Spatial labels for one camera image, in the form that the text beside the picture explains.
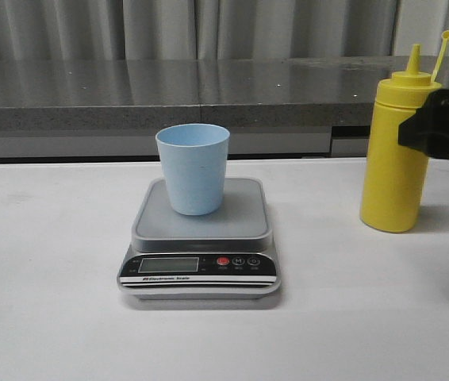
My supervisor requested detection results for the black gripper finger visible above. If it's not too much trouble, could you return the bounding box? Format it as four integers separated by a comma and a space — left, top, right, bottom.
397, 89, 449, 160

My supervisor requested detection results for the yellow squeeze bottle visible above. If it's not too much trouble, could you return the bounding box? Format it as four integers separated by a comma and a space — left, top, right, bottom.
360, 30, 449, 233

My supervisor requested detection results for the light blue plastic cup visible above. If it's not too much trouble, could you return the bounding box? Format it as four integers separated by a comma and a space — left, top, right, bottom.
155, 123, 230, 216

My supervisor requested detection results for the electronic kitchen scale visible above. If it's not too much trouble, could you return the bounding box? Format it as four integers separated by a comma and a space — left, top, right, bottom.
117, 178, 282, 310

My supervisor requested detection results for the grey stone counter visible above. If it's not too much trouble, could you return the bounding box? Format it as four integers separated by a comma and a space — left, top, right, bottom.
0, 55, 449, 160

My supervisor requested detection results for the grey curtain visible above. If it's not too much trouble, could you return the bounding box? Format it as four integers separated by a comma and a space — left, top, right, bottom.
0, 1, 449, 60

